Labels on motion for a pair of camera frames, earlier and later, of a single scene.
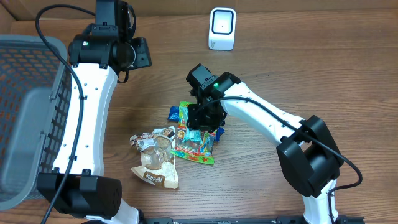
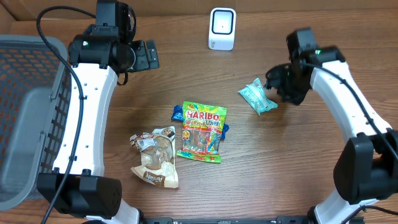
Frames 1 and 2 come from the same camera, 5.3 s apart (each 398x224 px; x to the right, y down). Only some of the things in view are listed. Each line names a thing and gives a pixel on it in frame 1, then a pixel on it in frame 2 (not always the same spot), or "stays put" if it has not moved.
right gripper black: [197, 121] to [273, 79]
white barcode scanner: [222, 28] stays put
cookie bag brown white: [158, 158] stays put
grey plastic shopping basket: [35, 115] stays put
